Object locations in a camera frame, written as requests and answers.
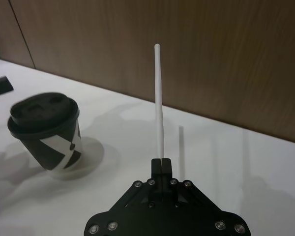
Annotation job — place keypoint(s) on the black flat block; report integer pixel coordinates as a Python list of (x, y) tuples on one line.
[(1, 86)]

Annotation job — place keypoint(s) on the black plastic cup lid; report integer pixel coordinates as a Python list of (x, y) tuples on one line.
[(41, 110)]

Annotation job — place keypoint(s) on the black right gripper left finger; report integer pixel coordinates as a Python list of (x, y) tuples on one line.
[(156, 172)]

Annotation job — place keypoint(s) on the black and white paper cup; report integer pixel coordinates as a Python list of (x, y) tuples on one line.
[(51, 152)]

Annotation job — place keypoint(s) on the white drinking straw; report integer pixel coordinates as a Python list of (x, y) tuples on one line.
[(159, 103)]

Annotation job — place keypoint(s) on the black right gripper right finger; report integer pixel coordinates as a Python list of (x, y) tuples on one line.
[(166, 172)]

